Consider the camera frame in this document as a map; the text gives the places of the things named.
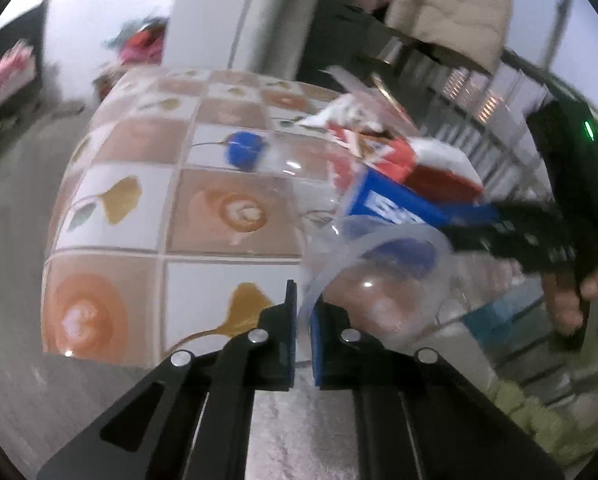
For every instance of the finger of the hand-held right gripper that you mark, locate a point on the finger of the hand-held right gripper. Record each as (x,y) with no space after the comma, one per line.
(519,247)
(529,216)

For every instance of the beige puffer jacket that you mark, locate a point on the beige puffer jacket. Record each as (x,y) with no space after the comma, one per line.
(454,5)

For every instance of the green fleece clothing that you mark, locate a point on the green fleece clothing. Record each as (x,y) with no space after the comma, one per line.
(559,420)

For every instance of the red and white packet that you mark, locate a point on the red and white packet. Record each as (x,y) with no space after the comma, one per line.
(429,165)

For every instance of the metal railing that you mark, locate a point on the metal railing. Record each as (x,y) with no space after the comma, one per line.
(484,95)

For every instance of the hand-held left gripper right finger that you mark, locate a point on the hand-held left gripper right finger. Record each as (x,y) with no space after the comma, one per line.
(317,347)

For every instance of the crumpled white wrapper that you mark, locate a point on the crumpled white wrapper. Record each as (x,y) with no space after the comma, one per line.
(346,110)

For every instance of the tile-patterned tablecloth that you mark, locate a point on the tile-patterned tablecloth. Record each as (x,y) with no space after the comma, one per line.
(149,200)

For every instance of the person's right hand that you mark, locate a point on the person's right hand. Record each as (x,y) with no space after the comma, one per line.
(561,305)

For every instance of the blue bottle cap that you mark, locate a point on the blue bottle cap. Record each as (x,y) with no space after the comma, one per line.
(246,150)

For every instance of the pink floral blanket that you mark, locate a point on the pink floral blanket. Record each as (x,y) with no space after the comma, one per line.
(1,75)

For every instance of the red cloth pile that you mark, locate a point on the red cloth pile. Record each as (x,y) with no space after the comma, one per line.
(141,45)

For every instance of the clear plastic cup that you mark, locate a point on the clear plastic cup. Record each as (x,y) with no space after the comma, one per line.
(379,290)

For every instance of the blue cardboard box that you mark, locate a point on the blue cardboard box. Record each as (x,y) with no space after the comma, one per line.
(394,205)

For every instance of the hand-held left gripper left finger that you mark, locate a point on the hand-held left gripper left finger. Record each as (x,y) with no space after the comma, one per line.
(280,350)

